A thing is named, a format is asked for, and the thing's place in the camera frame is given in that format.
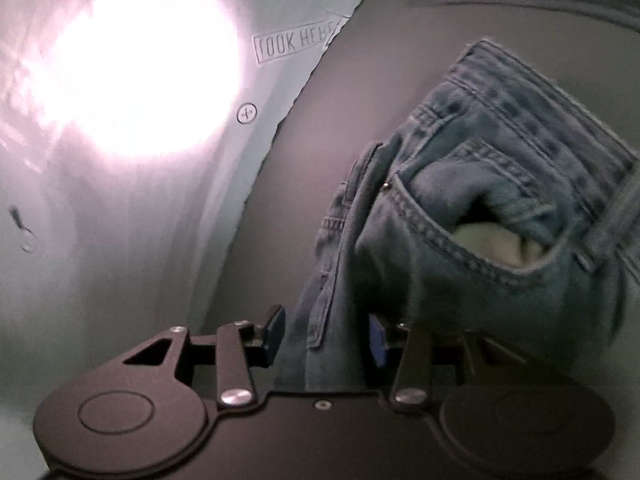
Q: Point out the dark green towel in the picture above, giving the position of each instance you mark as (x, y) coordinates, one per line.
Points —
(480, 290)

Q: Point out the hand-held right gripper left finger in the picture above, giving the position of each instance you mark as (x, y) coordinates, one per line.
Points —
(274, 329)

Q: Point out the pale green printed sheet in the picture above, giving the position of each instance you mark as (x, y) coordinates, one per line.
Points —
(150, 220)

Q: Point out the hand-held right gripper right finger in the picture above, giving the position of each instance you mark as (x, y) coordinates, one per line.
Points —
(378, 344)

